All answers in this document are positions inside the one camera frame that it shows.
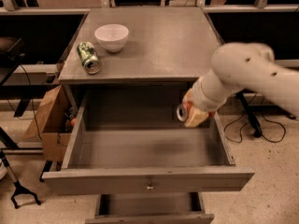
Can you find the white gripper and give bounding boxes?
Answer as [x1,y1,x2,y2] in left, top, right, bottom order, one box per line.
[182,70,242,128]

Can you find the red coke can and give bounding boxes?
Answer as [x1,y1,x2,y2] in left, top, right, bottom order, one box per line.
[177,103,215,122]

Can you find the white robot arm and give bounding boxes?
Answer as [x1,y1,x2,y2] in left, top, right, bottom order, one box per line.
[182,43,299,128]

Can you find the open grey top drawer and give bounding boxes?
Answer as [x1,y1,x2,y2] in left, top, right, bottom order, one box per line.
[43,84,254,195]

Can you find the open grey drawer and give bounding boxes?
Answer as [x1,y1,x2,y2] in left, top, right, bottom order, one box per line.
[43,84,254,195]
[85,192,214,224]

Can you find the brass drawer knob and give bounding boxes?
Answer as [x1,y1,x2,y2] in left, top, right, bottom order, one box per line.
[146,181,155,191]

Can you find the open grey lower drawer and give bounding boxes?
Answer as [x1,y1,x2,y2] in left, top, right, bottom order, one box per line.
[85,192,214,224]

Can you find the green soda can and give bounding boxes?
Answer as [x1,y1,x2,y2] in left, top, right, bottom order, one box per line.
[77,42,101,75]

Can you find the black table leg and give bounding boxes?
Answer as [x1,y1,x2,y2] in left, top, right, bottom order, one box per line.
[236,91,263,138]

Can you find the white bowl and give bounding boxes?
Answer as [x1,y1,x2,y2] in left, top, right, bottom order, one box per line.
[94,24,129,52]

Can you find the brown cardboard box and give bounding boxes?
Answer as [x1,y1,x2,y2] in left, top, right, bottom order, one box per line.
[23,85,71,161]

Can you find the black tripod stand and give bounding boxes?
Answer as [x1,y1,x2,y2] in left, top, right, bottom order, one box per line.
[0,150,41,209]

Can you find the black floor cable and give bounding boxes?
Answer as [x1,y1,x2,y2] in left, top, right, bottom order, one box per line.
[223,91,287,144]

